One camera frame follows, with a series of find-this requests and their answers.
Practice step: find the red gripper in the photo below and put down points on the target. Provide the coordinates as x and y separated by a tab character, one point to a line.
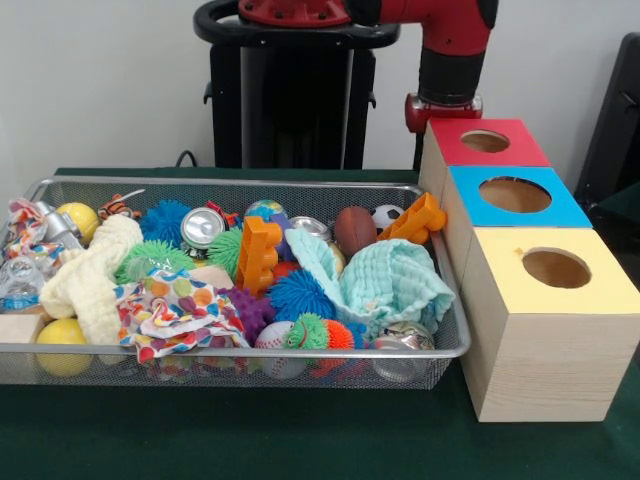
416	112

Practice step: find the long orange toy block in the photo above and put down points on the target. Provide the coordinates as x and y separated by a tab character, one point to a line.
415	217

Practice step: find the brown toy football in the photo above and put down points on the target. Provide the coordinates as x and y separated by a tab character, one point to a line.
352	230

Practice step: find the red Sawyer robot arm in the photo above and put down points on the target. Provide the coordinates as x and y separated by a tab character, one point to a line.
450	30

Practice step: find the wooden box with three holes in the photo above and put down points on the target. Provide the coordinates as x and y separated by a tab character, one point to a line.
550	365

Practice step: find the silver mesh bin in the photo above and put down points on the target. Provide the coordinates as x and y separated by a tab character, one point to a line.
250	351

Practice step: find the black and white soccer ball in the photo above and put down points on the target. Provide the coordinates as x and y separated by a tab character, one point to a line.
387	214

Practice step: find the mint green cloth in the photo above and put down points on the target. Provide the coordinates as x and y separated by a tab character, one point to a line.
390	280

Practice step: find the blue globe ball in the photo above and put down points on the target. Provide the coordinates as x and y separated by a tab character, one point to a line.
265	209

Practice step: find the dark green tablecloth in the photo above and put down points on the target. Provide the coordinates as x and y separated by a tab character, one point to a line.
250	440
625	205

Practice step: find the blue spiky rubber ball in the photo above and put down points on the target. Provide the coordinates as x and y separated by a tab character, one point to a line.
165	220

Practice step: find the colourful polka dot cloth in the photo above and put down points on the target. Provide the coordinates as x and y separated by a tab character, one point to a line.
175	305

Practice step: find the yellow ball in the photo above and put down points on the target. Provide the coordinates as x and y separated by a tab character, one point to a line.
62	332
80	217

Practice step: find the cream yellow cloth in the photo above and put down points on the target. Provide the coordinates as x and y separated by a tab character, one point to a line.
90	285

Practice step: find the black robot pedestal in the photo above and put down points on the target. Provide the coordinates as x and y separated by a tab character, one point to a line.
295	100

